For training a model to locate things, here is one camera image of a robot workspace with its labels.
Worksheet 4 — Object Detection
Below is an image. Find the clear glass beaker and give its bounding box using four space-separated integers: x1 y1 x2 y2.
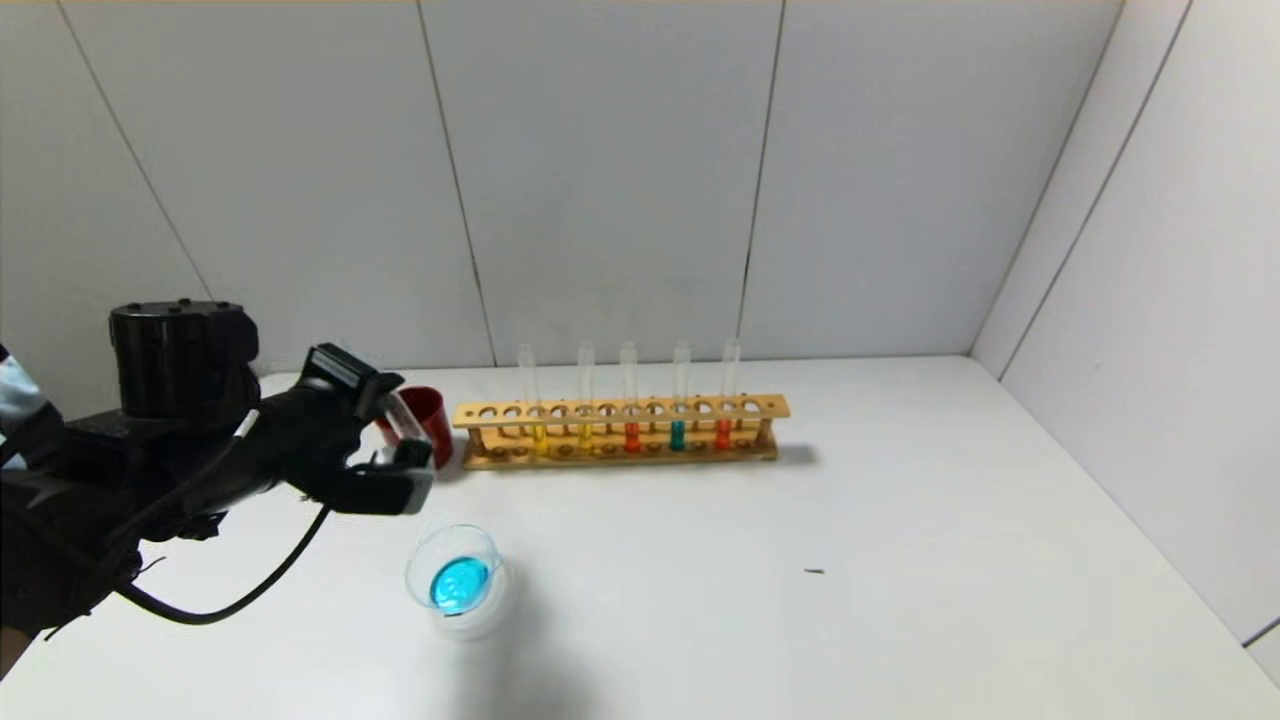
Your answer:
404 522 516 641

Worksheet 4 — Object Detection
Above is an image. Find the test tube with orange pigment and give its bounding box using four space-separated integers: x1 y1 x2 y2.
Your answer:
620 340 642 454
713 338 742 452

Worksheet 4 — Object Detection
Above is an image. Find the test tube with teal pigment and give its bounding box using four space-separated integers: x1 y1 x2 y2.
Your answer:
669 340 692 452

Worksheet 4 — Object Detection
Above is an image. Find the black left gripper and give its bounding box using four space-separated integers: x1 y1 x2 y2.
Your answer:
242 342 406 490

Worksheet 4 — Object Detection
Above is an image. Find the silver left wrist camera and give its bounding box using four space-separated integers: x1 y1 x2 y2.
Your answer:
330 462 438 517

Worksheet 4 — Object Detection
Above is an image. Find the test tube with blue pigment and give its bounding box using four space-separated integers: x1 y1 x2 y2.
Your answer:
383 390 433 469

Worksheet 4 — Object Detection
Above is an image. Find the test tube with yellow pigment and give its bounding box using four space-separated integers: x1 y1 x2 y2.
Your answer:
516 343 550 457
577 340 598 454

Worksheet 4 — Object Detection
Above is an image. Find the thick black cable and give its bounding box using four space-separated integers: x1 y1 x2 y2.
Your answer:
105 503 336 627

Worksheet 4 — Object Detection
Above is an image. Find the dark red cup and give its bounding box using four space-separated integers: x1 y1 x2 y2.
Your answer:
375 386 455 473

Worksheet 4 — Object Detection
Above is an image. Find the wooden test tube rack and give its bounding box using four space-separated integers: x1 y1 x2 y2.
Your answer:
452 394 791 471

